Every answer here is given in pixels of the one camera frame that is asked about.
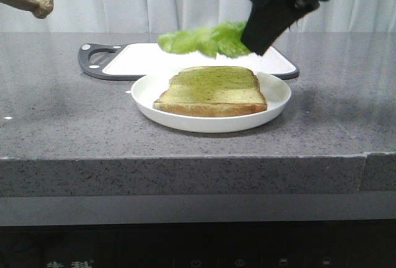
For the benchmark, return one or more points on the white curtain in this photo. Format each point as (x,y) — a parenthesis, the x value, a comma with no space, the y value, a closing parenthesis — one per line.
(161,16)

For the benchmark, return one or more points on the white cutting board grey rim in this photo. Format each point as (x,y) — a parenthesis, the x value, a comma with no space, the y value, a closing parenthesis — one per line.
(133,61)

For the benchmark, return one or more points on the black appliance control panel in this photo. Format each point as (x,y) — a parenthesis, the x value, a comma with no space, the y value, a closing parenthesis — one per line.
(274,244)

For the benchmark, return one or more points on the green lettuce leaf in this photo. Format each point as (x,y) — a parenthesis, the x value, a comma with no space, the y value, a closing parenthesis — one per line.
(224,38)

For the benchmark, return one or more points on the white round plate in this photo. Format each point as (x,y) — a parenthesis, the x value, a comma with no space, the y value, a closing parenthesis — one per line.
(149,88)

